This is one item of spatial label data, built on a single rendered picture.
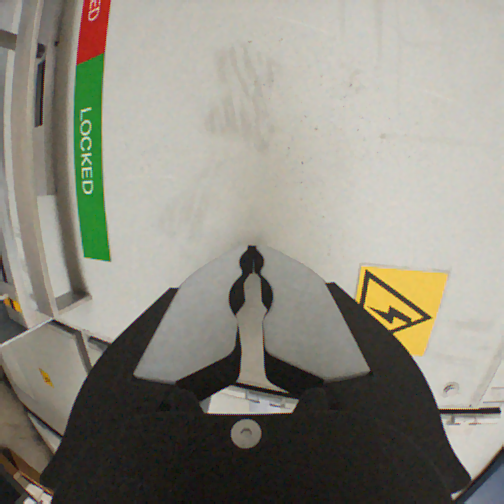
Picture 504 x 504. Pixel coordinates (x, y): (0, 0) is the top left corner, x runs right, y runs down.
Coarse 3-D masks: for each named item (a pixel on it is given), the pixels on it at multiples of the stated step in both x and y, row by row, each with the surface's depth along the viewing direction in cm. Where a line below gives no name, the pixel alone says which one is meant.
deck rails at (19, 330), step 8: (0, 304) 25; (0, 312) 25; (0, 320) 25; (8, 320) 25; (48, 320) 27; (0, 328) 23; (8, 328) 24; (16, 328) 24; (24, 328) 24; (32, 328) 25; (0, 336) 22; (8, 336) 22; (16, 336) 23; (0, 344) 20
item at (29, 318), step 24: (0, 0) 14; (0, 24) 14; (0, 48) 15; (0, 72) 16; (0, 96) 17; (0, 120) 18; (0, 144) 18; (0, 168) 19; (0, 192) 19; (0, 216) 20; (0, 240) 21; (0, 264) 22; (24, 288) 23; (24, 312) 23
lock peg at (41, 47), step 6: (0, 30) 10; (0, 36) 10; (6, 36) 11; (12, 36) 11; (0, 42) 11; (6, 42) 11; (12, 42) 11; (42, 42) 14; (6, 48) 12; (12, 48) 12; (42, 48) 14; (36, 54) 14; (42, 54) 14; (36, 60) 15; (42, 60) 14
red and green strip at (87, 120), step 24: (96, 0) 12; (96, 24) 13; (96, 48) 13; (96, 72) 14; (96, 96) 14; (96, 120) 15; (96, 144) 15; (96, 168) 16; (96, 192) 16; (96, 216) 17; (96, 240) 17
